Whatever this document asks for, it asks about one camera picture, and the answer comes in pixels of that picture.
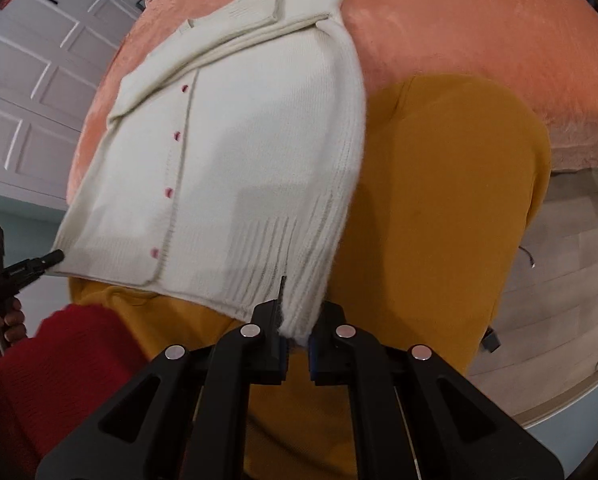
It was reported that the mustard yellow garment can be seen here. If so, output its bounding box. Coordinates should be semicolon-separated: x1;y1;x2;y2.
68;74;553;480

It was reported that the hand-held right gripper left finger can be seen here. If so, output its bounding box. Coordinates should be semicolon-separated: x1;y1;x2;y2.
35;276;291;480

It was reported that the person's left hand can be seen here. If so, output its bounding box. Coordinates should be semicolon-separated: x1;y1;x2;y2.
0;298;28;360

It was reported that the white knit cardigan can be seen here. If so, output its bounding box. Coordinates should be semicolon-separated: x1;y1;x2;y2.
53;0;369;347

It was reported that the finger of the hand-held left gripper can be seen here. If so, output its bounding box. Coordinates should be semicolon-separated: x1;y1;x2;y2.
0;249;66;287

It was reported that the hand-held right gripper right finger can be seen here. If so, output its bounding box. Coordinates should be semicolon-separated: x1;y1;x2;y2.
308;303;564;480

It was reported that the peach plush blanket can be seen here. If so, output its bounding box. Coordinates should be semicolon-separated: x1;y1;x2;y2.
65;0;598;201

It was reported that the white panelled wardrobe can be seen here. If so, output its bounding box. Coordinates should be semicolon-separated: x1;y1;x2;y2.
0;0;152;211

